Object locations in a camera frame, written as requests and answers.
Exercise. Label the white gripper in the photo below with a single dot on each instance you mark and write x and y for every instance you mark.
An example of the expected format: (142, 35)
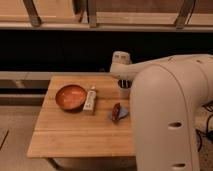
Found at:
(121, 57)

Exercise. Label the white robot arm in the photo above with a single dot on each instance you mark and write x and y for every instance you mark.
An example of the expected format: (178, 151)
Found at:
(164, 96)

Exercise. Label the orange ceramic bowl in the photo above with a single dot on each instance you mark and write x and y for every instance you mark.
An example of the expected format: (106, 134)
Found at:
(71, 97)

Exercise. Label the blue cloth piece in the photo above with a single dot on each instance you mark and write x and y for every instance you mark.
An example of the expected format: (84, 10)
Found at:
(123, 113)

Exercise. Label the white tube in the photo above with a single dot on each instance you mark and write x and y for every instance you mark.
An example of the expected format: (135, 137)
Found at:
(90, 100)

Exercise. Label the wooden table board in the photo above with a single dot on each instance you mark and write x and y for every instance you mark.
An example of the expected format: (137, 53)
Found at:
(64, 134)

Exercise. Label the metal frame leg middle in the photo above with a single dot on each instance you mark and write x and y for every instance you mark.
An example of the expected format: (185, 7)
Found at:
(91, 13)

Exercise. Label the metal frame leg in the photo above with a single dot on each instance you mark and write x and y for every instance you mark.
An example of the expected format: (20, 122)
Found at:
(91, 13)
(185, 10)
(32, 13)

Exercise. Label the metal frame leg right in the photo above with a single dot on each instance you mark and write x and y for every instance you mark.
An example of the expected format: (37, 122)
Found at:
(185, 10)

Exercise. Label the metal frame leg left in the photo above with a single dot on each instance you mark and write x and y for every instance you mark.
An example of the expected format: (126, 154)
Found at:
(32, 13)

